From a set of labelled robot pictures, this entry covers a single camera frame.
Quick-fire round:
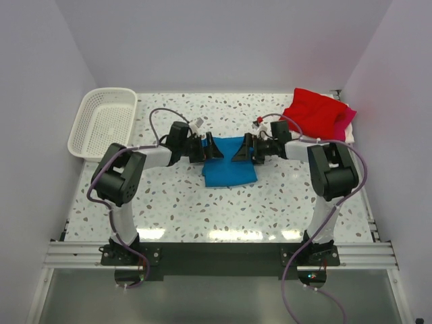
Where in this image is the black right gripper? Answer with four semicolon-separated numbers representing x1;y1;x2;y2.
232;134;277;166

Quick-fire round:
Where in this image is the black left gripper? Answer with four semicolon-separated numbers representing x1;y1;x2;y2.
180;132;223;163

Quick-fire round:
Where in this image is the blue t shirt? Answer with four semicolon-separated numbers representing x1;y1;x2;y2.
202;137;257;188

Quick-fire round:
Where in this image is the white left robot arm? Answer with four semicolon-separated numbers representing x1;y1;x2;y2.
87;121;223;265

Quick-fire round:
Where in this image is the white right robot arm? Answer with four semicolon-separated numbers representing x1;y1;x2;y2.
232;120;360;265

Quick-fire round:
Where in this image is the red folded t shirt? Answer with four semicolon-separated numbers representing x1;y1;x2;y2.
283;88;349;141

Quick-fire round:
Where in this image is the white folded t shirt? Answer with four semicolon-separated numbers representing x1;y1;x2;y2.
290;123;355;144

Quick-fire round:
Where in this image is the pink folded t shirt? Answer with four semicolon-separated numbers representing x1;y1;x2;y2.
333;107;356;139

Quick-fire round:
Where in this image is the white plastic basket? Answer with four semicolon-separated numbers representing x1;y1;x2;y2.
67;87;138;161

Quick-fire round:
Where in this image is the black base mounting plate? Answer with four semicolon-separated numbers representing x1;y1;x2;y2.
99;242;340;284

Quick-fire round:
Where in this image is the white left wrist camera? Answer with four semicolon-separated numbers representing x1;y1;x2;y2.
188;117;204;132

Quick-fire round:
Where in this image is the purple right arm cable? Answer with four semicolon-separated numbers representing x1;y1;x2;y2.
261;113;369;324

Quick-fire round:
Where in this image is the aluminium frame rail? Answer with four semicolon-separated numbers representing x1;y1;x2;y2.
44;242;398;269

